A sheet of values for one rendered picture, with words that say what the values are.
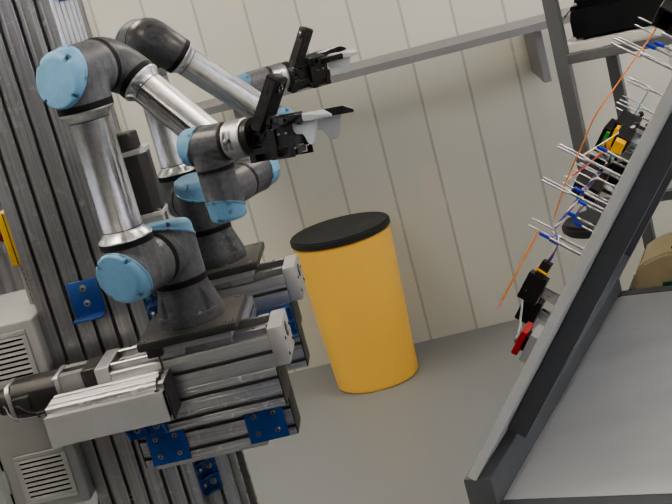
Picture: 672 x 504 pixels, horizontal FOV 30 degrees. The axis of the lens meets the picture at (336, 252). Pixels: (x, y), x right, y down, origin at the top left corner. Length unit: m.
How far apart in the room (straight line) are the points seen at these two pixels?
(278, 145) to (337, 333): 3.07
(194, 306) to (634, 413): 0.96
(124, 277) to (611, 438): 1.04
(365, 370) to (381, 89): 1.25
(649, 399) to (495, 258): 3.15
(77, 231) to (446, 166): 3.02
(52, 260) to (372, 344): 2.60
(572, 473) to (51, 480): 1.27
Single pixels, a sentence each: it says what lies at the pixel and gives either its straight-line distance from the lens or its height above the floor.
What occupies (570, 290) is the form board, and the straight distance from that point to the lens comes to 2.17.
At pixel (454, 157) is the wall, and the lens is 5.70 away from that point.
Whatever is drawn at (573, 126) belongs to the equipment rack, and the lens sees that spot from 3.38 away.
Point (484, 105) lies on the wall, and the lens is 5.67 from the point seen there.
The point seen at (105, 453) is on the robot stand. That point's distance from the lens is 3.10.
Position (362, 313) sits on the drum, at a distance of 5.30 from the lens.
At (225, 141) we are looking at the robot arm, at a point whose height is 1.56.
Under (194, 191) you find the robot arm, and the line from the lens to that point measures 3.19.
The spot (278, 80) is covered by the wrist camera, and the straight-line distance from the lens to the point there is 2.35.
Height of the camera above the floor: 1.87
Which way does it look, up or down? 14 degrees down
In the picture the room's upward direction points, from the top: 15 degrees counter-clockwise
